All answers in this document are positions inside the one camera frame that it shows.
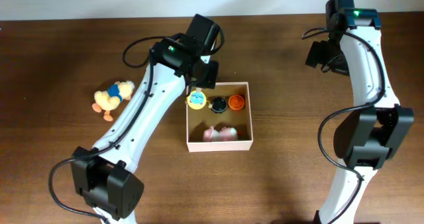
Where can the yellow plush duck blue vest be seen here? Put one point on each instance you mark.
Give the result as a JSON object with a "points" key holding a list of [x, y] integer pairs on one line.
{"points": [[110, 99]]}

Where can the pink toy duck with hat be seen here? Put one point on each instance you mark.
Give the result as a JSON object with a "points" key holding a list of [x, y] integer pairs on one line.
{"points": [[226, 134]]}

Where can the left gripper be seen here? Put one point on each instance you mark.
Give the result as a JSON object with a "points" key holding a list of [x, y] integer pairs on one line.
{"points": [[211, 84]]}

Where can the black round cap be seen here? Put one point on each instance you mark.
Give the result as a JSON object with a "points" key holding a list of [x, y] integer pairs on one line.
{"points": [[218, 105]]}

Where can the orange ribbed round ball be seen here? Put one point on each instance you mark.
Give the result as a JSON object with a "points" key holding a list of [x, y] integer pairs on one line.
{"points": [[236, 102]]}

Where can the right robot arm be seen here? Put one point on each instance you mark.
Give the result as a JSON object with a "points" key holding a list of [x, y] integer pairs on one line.
{"points": [[376, 125]]}

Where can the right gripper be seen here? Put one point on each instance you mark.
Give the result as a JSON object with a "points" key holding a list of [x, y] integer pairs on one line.
{"points": [[316, 54]]}

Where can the yellow rattle drum wooden handle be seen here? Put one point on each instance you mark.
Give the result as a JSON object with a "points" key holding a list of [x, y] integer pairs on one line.
{"points": [[197, 100]]}

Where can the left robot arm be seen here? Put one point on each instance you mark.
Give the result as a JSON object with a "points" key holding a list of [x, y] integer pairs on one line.
{"points": [[104, 175]]}

